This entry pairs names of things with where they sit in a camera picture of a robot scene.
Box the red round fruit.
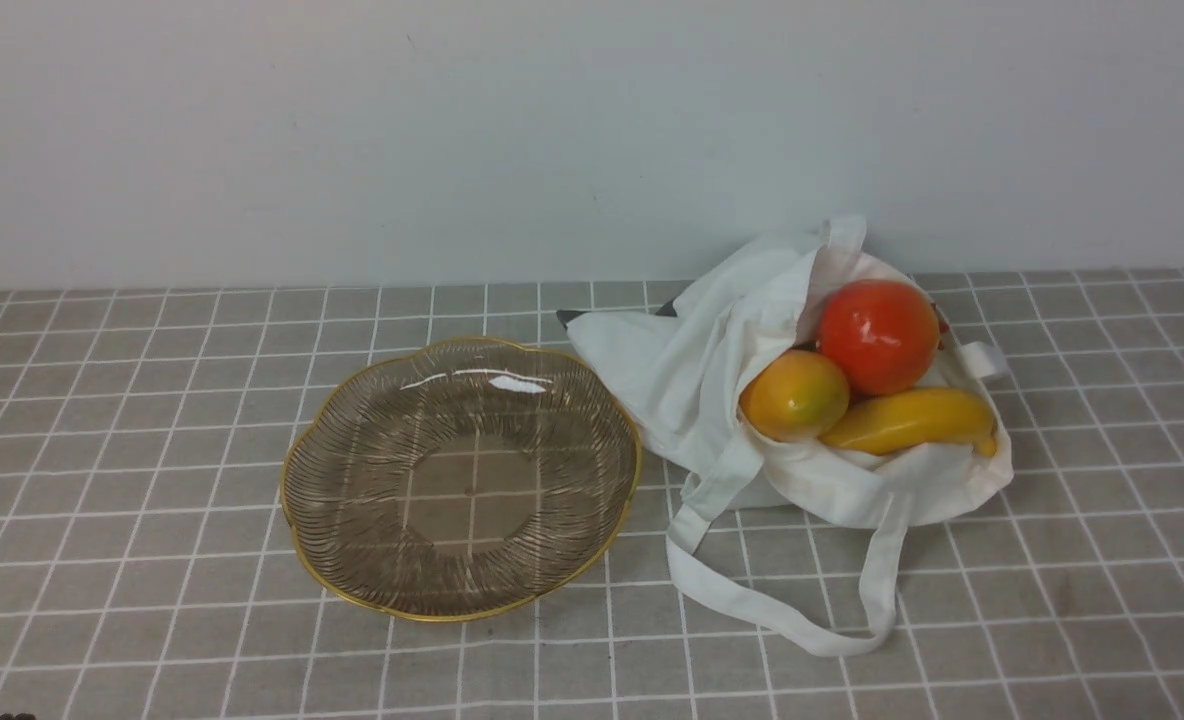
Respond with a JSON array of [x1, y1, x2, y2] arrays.
[[813, 279, 947, 396]]

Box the white cloth tote bag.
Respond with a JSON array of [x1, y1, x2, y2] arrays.
[[556, 216, 1014, 657]]

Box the gold-rimmed ribbed glass plate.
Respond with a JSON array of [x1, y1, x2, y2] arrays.
[[279, 338, 644, 623]]

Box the yellow-green orange mango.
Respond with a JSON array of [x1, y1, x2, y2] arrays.
[[739, 348, 851, 443]]

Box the yellow banana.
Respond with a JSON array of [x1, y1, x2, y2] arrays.
[[819, 387, 998, 457]]

